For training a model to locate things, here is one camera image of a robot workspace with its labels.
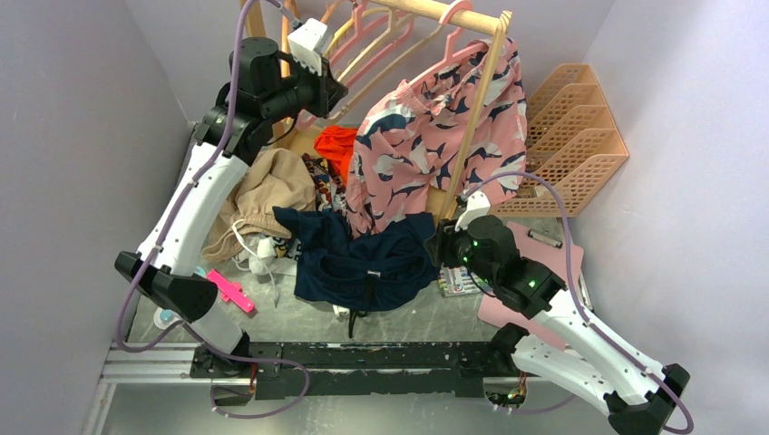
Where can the colourful patterned shorts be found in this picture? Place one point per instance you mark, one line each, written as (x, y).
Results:
(330, 191)

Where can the yellow hanger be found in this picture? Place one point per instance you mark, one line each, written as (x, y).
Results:
(371, 17)

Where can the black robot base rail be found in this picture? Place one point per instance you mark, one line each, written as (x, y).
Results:
(464, 369)

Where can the pink plastic hanger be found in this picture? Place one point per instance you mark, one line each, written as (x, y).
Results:
(367, 38)

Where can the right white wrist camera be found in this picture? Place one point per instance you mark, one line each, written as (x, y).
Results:
(476, 205)

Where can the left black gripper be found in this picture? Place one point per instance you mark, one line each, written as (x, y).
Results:
(329, 92)

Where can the navy blue shorts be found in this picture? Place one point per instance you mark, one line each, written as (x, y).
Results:
(372, 273)

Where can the pink plastic clip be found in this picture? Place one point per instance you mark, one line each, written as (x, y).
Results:
(231, 292)

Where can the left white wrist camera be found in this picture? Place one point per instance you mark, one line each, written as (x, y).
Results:
(309, 42)

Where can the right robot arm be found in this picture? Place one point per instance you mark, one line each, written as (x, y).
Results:
(637, 394)

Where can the orange hanger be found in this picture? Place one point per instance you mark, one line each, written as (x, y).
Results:
(293, 23)

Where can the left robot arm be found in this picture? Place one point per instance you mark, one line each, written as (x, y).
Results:
(266, 86)

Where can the marker pen set box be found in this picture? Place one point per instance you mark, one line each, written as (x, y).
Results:
(459, 281)

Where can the wooden clothes rack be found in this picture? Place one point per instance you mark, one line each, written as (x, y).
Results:
(443, 203)

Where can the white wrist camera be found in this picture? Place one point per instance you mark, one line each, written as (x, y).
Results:
(309, 42)
(476, 205)

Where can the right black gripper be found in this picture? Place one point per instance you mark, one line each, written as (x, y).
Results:
(441, 244)

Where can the orange garment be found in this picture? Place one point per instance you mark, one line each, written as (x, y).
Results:
(337, 145)

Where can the peach plastic file organizer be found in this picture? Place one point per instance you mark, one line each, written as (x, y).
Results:
(573, 142)

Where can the pink clipboard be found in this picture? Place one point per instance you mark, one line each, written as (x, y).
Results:
(542, 249)

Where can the blue toothbrush package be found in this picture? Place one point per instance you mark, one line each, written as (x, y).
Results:
(165, 315)

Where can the pink shark print shorts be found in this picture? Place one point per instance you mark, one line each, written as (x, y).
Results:
(410, 139)

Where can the beige shorts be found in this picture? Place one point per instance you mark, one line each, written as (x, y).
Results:
(277, 178)

